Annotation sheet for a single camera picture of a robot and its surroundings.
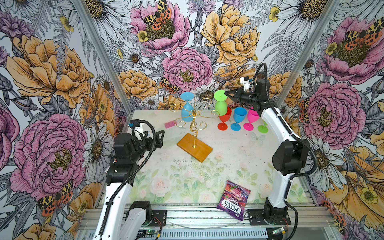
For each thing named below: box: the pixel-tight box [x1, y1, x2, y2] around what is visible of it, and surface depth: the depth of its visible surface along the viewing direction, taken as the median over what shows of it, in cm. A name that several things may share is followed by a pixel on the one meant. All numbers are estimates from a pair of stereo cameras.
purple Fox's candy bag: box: [216, 180, 251, 222], surface depth 79 cm
